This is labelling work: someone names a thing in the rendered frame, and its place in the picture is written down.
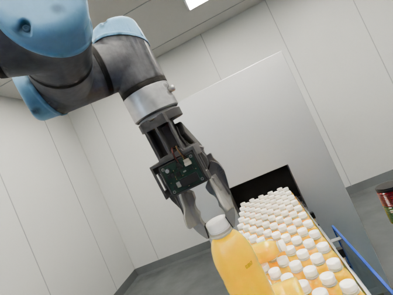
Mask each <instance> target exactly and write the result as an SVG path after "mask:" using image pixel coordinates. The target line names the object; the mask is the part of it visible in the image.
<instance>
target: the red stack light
mask: <svg viewBox="0 0 393 295"><path fill-rule="evenodd" d="M376 193H377V195H378V198H379V199H380V202H381V204H382V206H384V207H393V191H392V192H389V193H378V192H376Z"/></svg>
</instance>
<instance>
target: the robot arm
mask: <svg viewBox="0 0 393 295"><path fill-rule="evenodd" d="M11 77H12V79H13V82H14V84H15V86H16V88H17V89H18V91H19V93H20V95H21V97H22V99H23V100H24V102H25V104H26V106H27V107H28V109H29V110H30V112H31V113H32V115H33V116H34V117H35V118H36V119H38V120H40V121H46V120H48V119H52V118H54V117H57V116H60V115H61V116H64V115H67V114H68V113H69V112H71V111H73V110H76V109H78V108H81V107H84V106H86V105H88V104H91V103H93V102H96V101H99V100H101V99H103V98H106V97H108V96H110V95H113V94H115V93H117V92H118V93H119V94H120V96H121V98H122V99H123V102H124V104H125V106H126V108H127V110H128V111H129V113H130V116H131V117H132V119H133V121H134V123H135V124H136V125H140V126H139V129H140V131H141V133H142V135H144V134H145V136H146V138H147V140H148V141H149V144H150V145H151V147H152V149H153V151H154V153H155V155H156V157H157V158H158V162H157V163H156V164H154V165H153V166H152V167H150V170H151V172H152V174H153V176H154V178H155V179H156V182H157V184H158V186H159V188H160V190H161V191H162V193H163V195H164V197H165V199H166V200H167V199H168V198H170V199H171V201H172V202H173V203H174V204H176V205H177V206H178V207H179V208H180V209H181V211H182V214H183V216H184V222H185V225H186V227H187V228H188V229H191V228H194V230H196V231H197V233H199V234H200V235H202V236H203V237H204V238H206V239H209V232H208V230H207V228H206V223H205V222H204V221H203V220H202V218H201V212H200V210H199V209H198V208H197V207H196V203H195V200H196V196H195V193H194V191H192V190H190V189H192V188H194V187H196V186H198V185H200V184H202V183H204V182H206V181H207V184H206V189H207V191H208V192H209V194H212V195H213V196H214V197H216V199H217V201H218V204H219V207H220V208H221V209H222V210H224V212H225V218H226V219H227V221H228V222H229V224H230V225H231V226H232V228H234V227H235V209H234V205H233V201H232V196H231V193H230V189H229V185H228V182H227V177H226V173H225V171H224V169H223V167H222V165H221V164H220V163H219V162H218V161H217V160H216V159H215V158H214V157H213V156H212V153H209V154H208V155H207V154H206V153H205V151H204V146H202V145H201V143H200V142H199V141H198V140H197V139H196V137H195V136H194V135H193V134H192V133H191V132H190V131H189V130H188V129H187V128H186V127H185V125H184V124H183V123H182V122H178V123H176V124H175V123H174V121H173V120H175V119H177V118H178V117H180V116H181V115H182V114H183V113H182V111H181V109H180V107H177V105H178V101H177V99H176V97H175V95H174V94H172V92H173V91H175V87H174V85H171V86H169V84H168V81H167V79H166V77H165V75H164V73H163V71H162V69H161V68H160V66H159V64H158V62H157V60H156V58H155V56H154V54H153V52H152V50H151V48H150V43H149V41H148V40H147V39H146V38H145V36H144V34H143V32H142V30H141V29H140V28H139V27H138V25H137V23H136V22H135V21H134V20H133V19H132V18H130V17H127V16H116V17H112V18H109V19H107V21H106V22H104V23H100V24H99V25H98V26H97V27H96V28H95V29H94V30H93V27H92V22H91V19H90V17H89V9H88V0H0V78H1V79H3V78H11ZM157 174H158V176H159V178H160V180H161V182H162V184H163V186H164V188H165V191H164V189H163V187H162V185H161V183H160V181H159V179H158V178H157V176H156V175H157Z"/></svg>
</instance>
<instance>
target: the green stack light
mask: <svg viewBox="0 0 393 295"><path fill-rule="evenodd" d="M383 208H384V210H385V213H386V215H387V217H388V219H389V221H390V223H392V224H393V207H384V206H383Z"/></svg>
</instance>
